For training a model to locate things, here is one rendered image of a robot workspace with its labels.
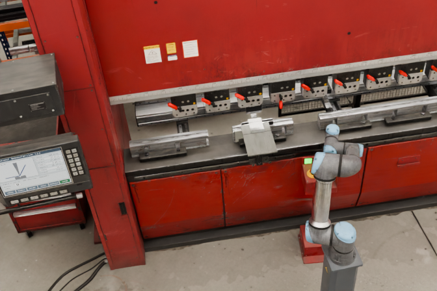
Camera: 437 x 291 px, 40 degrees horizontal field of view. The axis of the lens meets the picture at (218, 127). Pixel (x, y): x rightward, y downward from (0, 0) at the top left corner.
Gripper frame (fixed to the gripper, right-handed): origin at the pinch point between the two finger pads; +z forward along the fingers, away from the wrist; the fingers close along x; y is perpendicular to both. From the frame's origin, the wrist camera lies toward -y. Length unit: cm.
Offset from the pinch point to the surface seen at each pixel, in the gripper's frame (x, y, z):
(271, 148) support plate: 34.9, 6.7, -15.6
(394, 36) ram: -40, 39, -68
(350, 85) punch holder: -17, 34, -36
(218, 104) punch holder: 64, 27, -37
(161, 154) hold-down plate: 103, 18, -5
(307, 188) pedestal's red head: 13.5, -6.6, 10.5
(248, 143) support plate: 48, 12, -15
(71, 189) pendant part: 145, -34, -47
